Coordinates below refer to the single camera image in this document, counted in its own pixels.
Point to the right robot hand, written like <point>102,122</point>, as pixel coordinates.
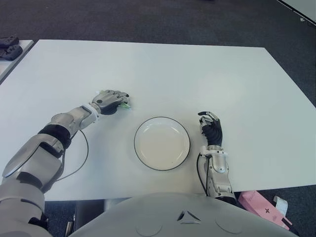
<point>214,133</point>

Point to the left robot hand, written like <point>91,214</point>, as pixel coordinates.
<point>108,98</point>

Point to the green toothpaste tube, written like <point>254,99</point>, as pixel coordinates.
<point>126,106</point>

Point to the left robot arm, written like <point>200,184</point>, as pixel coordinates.
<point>37,155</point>

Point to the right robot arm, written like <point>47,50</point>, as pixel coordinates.
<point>219,165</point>

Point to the white plate with black rim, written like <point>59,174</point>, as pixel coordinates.
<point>161,144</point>

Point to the pink cardboard box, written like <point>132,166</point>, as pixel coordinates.
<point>256,203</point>

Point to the grey robot torso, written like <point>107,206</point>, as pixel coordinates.
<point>172,214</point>

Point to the white paper tag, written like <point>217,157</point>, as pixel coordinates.
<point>281,205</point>

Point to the white side table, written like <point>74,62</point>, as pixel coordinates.
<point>23,50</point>

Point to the black game controller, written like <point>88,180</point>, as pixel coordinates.
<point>11,52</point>
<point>8,40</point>

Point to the white background table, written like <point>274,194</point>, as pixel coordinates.
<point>301,7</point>

